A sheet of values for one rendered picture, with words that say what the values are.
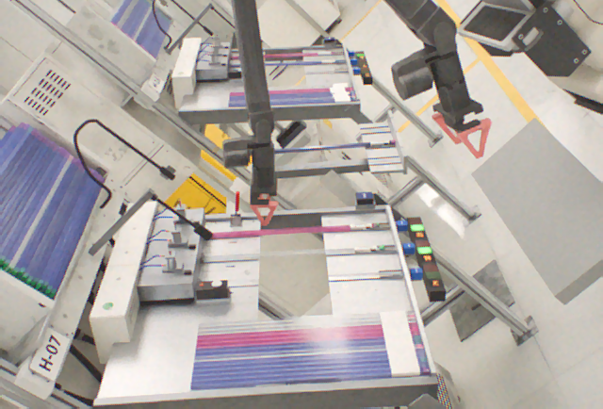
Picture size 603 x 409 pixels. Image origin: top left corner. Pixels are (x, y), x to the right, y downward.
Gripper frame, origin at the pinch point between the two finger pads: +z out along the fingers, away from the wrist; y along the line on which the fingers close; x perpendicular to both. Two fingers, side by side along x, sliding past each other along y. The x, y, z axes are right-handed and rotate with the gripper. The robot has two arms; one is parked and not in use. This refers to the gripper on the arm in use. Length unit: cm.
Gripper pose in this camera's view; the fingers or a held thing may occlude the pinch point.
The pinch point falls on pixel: (265, 212)
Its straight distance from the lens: 179.8
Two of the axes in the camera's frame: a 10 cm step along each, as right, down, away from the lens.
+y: 0.4, 4.9, -8.7
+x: 10.0, -0.1, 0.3
